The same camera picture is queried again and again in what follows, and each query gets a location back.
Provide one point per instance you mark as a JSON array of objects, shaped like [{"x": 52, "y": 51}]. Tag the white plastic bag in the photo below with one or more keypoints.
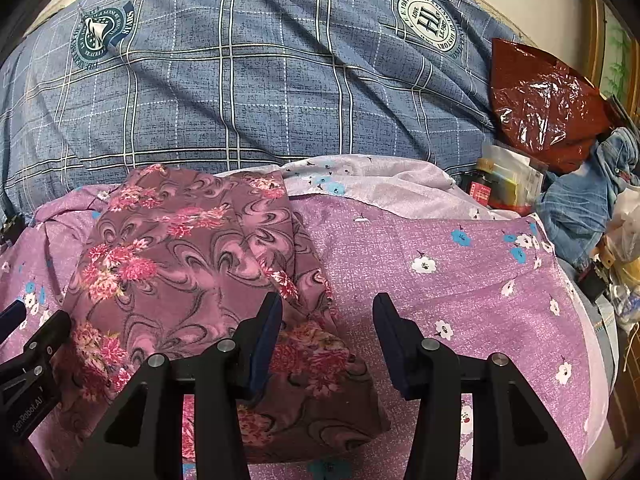
[{"x": 622, "y": 235}]

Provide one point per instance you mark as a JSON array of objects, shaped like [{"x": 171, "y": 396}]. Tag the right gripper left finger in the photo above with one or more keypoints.
[{"x": 170, "y": 403}]

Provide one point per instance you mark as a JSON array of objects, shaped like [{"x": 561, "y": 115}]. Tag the dark red plastic bag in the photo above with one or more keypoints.
[{"x": 544, "y": 107}]

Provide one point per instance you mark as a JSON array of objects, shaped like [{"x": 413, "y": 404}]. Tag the maroon floral patterned garment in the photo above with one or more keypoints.
[{"x": 176, "y": 262}]

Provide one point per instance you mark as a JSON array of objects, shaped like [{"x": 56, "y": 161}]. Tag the blue plaid quilt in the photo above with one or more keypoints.
[{"x": 105, "y": 87}]

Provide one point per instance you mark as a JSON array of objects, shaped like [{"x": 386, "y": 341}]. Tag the purple floral bed sheet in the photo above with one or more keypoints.
[{"x": 476, "y": 280}]

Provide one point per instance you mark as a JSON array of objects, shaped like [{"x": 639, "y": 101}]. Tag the clear bag with boxes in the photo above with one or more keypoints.
[{"x": 505, "y": 179}]

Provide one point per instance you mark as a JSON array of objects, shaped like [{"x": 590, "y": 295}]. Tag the blue denim garment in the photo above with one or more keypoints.
[{"x": 576, "y": 207}]

